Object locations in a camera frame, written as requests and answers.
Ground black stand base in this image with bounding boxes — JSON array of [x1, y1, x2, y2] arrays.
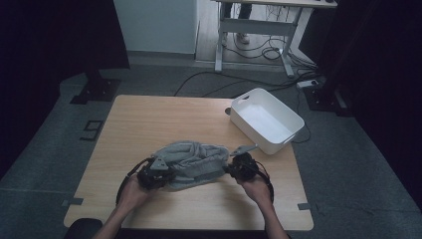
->
[[70, 69, 121, 106], [303, 83, 354, 118]]

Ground person's dark-clothed knee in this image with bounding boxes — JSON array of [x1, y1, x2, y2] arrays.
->
[[64, 217, 105, 239]]

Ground long black floor cable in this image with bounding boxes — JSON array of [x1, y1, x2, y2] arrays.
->
[[173, 71, 302, 100]]

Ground person's right hand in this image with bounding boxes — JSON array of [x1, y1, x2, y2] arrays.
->
[[237, 173, 274, 206]]

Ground gray shorts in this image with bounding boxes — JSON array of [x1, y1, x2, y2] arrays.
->
[[151, 140, 231, 192]]

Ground black curtain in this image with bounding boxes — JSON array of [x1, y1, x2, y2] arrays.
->
[[298, 0, 422, 211], [0, 0, 130, 178]]

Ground white plastic bin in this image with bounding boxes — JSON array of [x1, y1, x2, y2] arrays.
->
[[229, 87, 306, 156]]

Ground right hand-held gripper black cable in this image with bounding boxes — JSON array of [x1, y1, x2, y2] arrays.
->
[[254, 160, 276, 204]]

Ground white standing desk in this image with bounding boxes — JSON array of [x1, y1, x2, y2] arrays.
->
[[212, 0, 338, 79]]

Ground white power strip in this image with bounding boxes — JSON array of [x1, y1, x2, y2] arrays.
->
[[296, 79, 319, 90]]

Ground black tape floor mark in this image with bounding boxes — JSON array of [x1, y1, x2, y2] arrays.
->
[[79, 119, 105, 141]]

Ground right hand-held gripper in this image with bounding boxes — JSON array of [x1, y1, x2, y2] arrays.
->
[[224, 143, 261, 183]]

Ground person's left hand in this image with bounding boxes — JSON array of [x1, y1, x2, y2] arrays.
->
[[116, 174, 154, 212]]

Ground coiled black cables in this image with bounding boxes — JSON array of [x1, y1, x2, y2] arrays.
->
[[222, 32, 320, 78]]

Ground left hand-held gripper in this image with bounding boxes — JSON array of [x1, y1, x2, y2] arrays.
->
[[136, 156, 176, 191]]

